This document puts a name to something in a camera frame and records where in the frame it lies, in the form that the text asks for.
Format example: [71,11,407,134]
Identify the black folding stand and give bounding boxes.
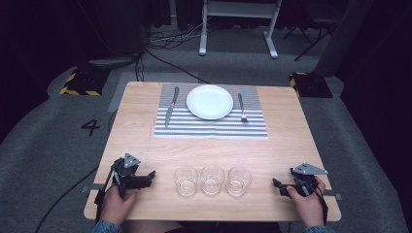
[283,17,338,62]

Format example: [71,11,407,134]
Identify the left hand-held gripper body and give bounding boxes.
[110,152,154,198]

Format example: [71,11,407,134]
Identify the silver table knife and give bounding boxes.
[164,85,181,130]

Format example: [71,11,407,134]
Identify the person's right hand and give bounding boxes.
[286,176,326,228]

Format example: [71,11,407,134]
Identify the black stand with round base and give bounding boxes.
[73,0,151,71]

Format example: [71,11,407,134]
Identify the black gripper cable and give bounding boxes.
[33,158,119,233]
[300,180,329,227]

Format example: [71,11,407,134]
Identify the clear drinking glass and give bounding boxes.
[173,166,199,198]
[199,164,226,196]
[225,165,254,198]

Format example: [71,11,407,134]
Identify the black floor cables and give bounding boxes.
[133,18,212,85]

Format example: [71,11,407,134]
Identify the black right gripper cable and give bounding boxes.
[300,180,329,227]

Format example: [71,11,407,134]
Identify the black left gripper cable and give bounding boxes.
[33,158,119,233]

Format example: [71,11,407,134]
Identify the person's left hand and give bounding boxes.
[99,185,139,226]

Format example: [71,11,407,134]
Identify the white round plate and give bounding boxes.
[186,83,234,121]

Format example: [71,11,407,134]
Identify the silver fork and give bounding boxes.
[237,92,250,124]

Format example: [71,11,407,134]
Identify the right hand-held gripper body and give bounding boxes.
[289,161,329,198]

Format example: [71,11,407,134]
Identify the black yellow striped base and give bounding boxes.
[289,71,334,99]
[58,67,112,97]

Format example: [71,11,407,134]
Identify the grey curtain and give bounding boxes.
[313,0,374,79]

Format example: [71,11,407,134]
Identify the person's legs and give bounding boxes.
[120,219,307,233]

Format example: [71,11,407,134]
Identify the grey striped placemat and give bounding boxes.
[153,83,269,141]

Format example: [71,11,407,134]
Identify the white metal desk frame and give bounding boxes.
[197,0,283,60]

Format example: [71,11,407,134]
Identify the metal table edge bracket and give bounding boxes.
[80,183,107,194]
[322,188,343,201]

